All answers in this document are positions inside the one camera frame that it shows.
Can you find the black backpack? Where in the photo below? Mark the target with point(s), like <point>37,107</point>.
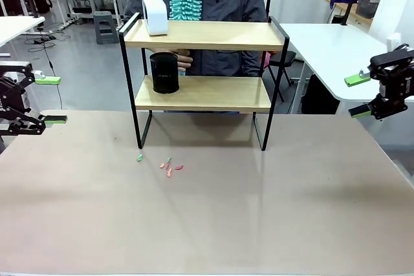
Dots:
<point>42,0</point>

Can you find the person's right hand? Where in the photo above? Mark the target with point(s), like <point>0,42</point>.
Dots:
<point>185,60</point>

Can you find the black folding chair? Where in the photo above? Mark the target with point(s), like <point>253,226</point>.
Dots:
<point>284,59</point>

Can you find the dark grey metal frame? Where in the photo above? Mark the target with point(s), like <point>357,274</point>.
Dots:
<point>2,145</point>

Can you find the red paper scrap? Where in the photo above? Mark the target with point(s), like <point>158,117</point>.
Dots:
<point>179,167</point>

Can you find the black mesh pen cup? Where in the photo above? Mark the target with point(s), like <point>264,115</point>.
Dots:
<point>165,74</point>

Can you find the large green paper scrap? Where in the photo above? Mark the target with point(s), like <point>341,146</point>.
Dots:
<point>139,158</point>

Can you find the two-tier wooden shelf black frame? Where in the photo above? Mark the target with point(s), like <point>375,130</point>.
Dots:
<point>207,38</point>

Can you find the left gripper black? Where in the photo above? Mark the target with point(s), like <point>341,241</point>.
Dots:
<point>13,101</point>

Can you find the black bin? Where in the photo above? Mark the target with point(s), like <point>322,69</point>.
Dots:
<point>320,95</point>

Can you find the white table with round edge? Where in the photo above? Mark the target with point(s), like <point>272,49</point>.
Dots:
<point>16,27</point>

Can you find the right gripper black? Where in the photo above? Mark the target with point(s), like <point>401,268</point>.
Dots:
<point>396,85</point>

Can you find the grey plastic step stool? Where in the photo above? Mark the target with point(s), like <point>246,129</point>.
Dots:
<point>106,27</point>

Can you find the large white table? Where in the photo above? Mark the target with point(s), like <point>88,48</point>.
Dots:
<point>330,38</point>

